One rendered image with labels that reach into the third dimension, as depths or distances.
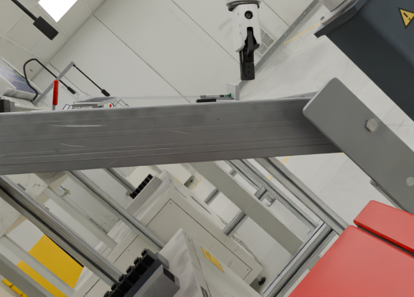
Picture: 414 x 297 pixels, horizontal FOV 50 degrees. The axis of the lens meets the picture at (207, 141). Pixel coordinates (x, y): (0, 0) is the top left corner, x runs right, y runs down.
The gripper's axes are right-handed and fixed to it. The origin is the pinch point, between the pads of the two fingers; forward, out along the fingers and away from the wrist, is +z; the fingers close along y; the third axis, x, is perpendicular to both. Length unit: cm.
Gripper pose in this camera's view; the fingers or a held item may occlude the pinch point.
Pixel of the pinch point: (247, 71)
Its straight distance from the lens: 109.5
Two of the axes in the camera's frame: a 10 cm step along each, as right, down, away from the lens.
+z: 0.6, 10.0, 0.6
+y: -1.4, -0.6, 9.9
